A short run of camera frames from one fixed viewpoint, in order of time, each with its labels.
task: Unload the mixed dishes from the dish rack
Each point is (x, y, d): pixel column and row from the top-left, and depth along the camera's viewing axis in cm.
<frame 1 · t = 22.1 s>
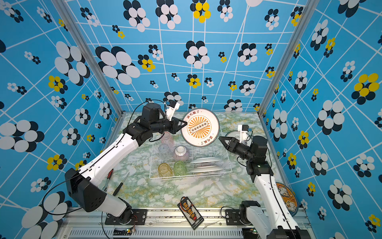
left hand: (187, 122, 72), fingers closed
right hand: (221, 139, 73), fingers open
orange sunburst plate: (202, 127, 75), point 30 cm above the table

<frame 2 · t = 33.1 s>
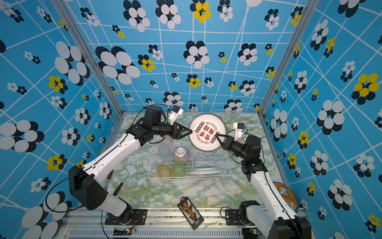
left hand: (189, 130, 72), fingers open
right hand: (216, 136, 74), fingers closed
white plate red characters: (204, 127, 77), point 29 cm above the table
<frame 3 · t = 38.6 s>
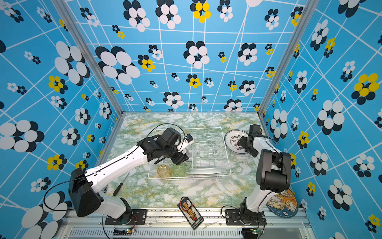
left hand: (185, 153, 77), fingers open
right hand: (246, 146, 96), fingers open
white plate red characters: (231, 139, 104), point 2 cm above the table
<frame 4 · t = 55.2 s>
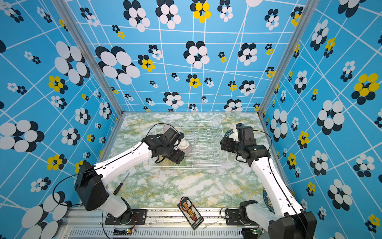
left hand: (179, 154, 82), fingers open
right hand: (228, 143, 79), fingers open
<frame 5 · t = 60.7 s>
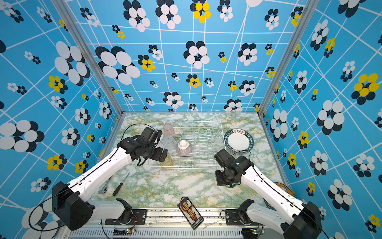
left hand: (160, 152, 80), fingers open
right hand: (220, 180, 77), fingers closed
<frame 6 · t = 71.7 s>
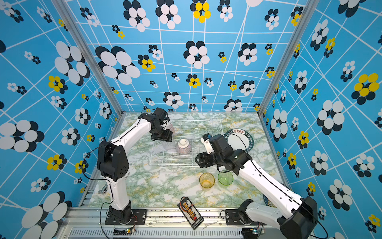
left hand: (167, 138, 92), fingers open
right hand: (201, 157, 75), fingers open
yellow transparent cup: (206, 180, 86), point 2 cm above the table
green transparent cup: (225, 179, 88), on the table
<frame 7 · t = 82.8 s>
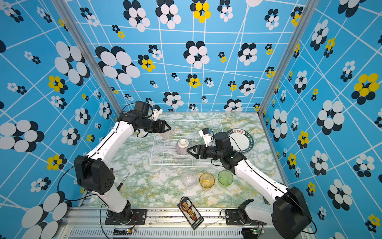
left hand: (166, 127, 84), fingers open
right hand: (191, 150, 75), fingers open
